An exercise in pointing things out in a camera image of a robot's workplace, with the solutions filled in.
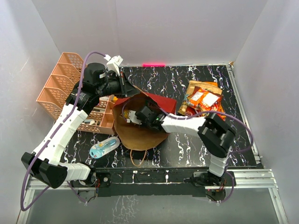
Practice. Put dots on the gold teal kettle chips bag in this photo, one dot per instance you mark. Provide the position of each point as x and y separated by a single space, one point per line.
210 86

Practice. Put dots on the red doritos chip bag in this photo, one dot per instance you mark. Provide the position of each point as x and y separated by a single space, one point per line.
217 106

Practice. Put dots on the pink tape strip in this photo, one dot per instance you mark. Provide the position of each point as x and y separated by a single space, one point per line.
153 64

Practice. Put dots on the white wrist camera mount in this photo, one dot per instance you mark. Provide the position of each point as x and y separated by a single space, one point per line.
131 116
113 63

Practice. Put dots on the red skittles candy bag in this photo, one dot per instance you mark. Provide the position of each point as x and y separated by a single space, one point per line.
191 111

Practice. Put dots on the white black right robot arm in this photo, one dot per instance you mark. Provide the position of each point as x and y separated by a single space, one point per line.
214 132

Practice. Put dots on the blue white packaged item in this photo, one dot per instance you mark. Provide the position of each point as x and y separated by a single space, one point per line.
104 147

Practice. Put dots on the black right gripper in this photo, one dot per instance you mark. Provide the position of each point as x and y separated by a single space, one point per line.
143 123

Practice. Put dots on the peach plastic file organizer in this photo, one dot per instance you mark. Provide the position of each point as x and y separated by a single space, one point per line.
61 81

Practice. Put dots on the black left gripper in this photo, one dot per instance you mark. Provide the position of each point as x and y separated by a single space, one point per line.
126 88

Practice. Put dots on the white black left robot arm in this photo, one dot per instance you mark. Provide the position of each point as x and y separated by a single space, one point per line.
44 162

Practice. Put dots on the yellow candy pack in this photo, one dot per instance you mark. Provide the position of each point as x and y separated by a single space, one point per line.
126 114

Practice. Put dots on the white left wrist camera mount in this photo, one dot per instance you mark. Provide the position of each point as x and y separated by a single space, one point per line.
113 63

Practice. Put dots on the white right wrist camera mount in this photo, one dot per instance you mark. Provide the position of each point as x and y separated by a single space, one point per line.
131 116

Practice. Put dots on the red brown paper bag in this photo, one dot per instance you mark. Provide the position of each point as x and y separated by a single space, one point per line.
147 106

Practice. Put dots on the orange candy bag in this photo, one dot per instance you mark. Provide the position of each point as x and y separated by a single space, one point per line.
195 99
208 100

